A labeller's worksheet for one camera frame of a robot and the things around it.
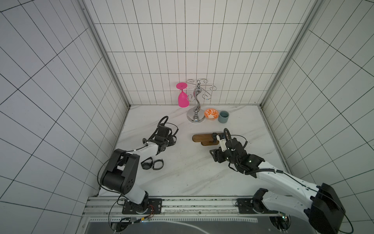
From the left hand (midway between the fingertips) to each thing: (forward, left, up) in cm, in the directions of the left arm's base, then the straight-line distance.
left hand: (168, 141), depth 95 cm
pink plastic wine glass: (+25, -9, +16) cm, 31 cm away
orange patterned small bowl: (+25, -31, 0) cm, 39 cm away
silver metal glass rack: (+24, -19, -4) cm, 31 cm away
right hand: (-8, -28, +9) cm, 31 cm away
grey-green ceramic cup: (+20, -39, +3) cm, 44 cm away
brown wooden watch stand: (-1, -24, +5) cm, 25 cm away
